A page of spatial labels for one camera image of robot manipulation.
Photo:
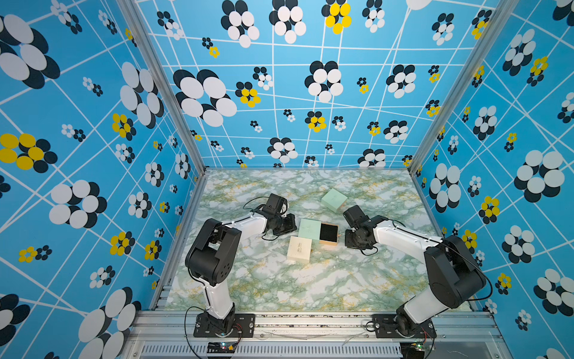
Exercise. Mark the aluminium corner post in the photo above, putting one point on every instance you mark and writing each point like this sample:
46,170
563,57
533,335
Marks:
500,17
134,20

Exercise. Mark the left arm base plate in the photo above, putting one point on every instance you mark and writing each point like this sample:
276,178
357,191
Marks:
238,325

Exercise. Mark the left aluminium corner post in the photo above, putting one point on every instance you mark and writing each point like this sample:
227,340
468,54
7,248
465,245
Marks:
134,20

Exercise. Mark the right aluminium corner post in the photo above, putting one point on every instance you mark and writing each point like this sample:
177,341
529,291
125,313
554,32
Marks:
500,17

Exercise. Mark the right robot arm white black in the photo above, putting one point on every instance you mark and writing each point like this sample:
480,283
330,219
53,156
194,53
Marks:
453,276

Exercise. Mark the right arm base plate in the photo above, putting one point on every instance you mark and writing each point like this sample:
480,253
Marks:
391,326

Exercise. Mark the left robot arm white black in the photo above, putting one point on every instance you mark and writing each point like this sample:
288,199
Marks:
212,255

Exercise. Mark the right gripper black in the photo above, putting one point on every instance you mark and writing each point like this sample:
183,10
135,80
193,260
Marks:
349,244

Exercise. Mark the cream drawer jewelry box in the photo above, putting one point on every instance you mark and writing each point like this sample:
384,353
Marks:
299,249

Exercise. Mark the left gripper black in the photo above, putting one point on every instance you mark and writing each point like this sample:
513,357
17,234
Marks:
291,226

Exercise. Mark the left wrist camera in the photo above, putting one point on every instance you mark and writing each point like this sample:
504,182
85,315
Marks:
276,205

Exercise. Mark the mint jewelry box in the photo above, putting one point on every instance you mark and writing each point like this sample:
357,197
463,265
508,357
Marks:
333,200
315,230

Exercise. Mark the aluminium front rail frame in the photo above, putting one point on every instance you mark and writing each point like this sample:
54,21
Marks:
170,334

